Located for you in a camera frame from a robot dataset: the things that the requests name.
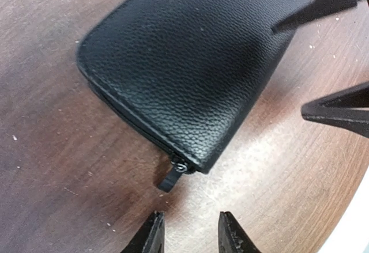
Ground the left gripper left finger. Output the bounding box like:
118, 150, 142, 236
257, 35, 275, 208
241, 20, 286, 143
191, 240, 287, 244
121, 211, 165, 253

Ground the black zippered tool case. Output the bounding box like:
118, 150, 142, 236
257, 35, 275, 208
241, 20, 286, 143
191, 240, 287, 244
77, 0, 311, 192

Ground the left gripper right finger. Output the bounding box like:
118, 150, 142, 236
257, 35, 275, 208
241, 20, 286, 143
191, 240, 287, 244
218, 212, 261, 253

